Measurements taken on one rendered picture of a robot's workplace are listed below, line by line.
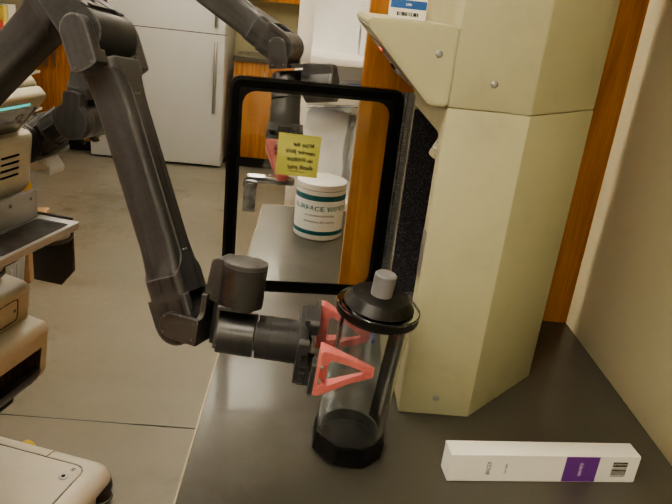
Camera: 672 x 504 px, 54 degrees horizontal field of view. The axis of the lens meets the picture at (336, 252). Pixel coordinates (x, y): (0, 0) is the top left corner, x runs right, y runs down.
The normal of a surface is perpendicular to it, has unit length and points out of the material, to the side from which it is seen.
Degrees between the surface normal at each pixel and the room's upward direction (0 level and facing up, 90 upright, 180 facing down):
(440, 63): 90
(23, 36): 87
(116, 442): 0
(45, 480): 0
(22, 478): 0
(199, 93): 90
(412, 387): 90
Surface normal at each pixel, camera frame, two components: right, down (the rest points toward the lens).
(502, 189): 0.02, 0.37
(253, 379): 0.11, -0.93
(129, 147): -0.27, 0.16
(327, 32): -0.37, 0.35
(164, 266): -0.33, -0.06
